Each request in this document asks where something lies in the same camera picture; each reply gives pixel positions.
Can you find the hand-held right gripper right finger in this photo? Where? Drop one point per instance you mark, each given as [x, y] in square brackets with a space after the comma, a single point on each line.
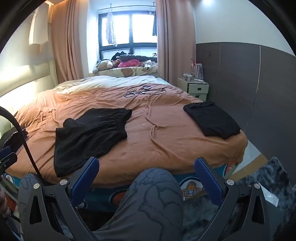
[207, 177]

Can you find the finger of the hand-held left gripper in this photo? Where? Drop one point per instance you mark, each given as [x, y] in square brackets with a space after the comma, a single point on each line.
[9, 160]

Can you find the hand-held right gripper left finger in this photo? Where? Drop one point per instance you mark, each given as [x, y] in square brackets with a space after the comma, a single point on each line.
[86, 176]

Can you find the black pants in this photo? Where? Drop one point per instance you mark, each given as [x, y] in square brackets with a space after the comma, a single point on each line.
[92, 134]
[212, 120]

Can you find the folded black pants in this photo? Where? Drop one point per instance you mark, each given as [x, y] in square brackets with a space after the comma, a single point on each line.
[212, 120]

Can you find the cartoon print bed sheet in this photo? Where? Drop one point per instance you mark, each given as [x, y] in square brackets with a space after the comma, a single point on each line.
[189, 187]

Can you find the black bag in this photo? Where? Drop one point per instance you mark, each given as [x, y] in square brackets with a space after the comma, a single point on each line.
[13, 136]

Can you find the person's left leg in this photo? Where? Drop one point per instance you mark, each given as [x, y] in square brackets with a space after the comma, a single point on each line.
[24, 183]

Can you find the grey fluffy rug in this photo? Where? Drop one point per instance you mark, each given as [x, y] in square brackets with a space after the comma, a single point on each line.
[266, 171]

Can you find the grey patterned blanket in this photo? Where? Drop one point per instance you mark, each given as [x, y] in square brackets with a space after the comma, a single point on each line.
[148, 204]

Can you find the orange blanket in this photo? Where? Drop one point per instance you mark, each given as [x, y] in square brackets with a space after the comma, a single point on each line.
[161, 129]

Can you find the cream padded headboard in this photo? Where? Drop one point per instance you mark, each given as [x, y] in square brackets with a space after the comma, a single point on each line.
[23, 74]

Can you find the pale green nightstand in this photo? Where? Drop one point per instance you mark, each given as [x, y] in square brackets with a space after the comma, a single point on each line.
[196, 89]

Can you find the white power strip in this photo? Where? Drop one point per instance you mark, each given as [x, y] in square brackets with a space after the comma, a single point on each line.
[198, 80]

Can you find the striped paper bag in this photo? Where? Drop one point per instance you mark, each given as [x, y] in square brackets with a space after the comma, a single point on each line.
[198, 70]

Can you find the bear print pillow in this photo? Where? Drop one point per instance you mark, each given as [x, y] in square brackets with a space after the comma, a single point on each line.
[124, 71]

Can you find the white brown plush toy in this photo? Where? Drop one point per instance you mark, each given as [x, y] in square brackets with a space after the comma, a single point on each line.
[103, 65]

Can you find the pink cloth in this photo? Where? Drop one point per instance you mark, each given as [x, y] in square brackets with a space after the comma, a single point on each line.
[129, 63]

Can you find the pink curtain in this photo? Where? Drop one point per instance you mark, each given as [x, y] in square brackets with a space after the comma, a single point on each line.
[175, 41]
[67, 41]

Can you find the hanging white garment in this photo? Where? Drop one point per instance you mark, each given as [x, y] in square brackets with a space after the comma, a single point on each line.
[38, 25]

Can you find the hanging light garment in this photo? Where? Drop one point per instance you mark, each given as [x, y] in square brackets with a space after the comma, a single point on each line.
[110, 30]

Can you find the black framed window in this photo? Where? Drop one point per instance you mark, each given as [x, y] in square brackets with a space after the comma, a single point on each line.
[141, 27]

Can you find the clothes rail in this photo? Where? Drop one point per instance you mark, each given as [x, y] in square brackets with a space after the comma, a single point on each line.
[126, 9]

